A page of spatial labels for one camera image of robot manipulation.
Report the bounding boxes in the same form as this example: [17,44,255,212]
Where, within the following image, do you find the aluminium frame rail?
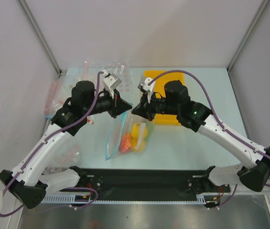
[225,174,270,195]

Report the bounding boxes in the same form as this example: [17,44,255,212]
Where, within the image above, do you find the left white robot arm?
[0,79,132,209]

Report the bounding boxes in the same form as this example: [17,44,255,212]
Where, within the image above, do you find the white slotted cable duct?
[39,192,221,205]

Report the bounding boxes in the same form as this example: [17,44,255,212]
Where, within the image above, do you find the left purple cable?
[0,71,107,218]

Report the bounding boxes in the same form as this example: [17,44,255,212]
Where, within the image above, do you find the pile of spare zip bags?
[43,61,97,175]

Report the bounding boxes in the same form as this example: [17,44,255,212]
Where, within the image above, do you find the purple cable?
[148,69,270,210]
[0,71,107,218]

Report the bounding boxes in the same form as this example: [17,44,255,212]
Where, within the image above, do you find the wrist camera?
[102,70,121,99]
[138,77,156,103]

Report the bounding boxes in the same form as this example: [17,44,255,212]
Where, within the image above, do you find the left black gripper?
[84,87,132,118]

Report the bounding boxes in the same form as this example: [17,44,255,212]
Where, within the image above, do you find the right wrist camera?
[138,77,156,103]

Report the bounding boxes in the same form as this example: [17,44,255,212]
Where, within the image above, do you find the green toy cucumber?
[145,122,154,142]

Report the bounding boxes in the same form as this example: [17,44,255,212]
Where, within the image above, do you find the clear blue-zipper bag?
[104,111,154,161]

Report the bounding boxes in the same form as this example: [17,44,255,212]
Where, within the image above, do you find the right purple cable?
[148,69,270,210]

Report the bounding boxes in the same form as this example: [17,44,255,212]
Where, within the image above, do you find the red toy mango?
[118,134,132,153]

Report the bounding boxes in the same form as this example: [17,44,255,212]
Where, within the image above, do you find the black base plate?
[71,166,230,202]

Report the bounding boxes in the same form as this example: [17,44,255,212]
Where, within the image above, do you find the yellow toy lemon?
[130,122,148,139]

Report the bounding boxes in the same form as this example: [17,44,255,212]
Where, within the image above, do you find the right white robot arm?
[132,78,270,192]

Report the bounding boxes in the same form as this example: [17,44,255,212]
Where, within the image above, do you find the yellow plastic tray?
[143,69,185,125]

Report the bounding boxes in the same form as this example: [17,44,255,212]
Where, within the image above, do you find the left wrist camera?
[102,70,121,99]

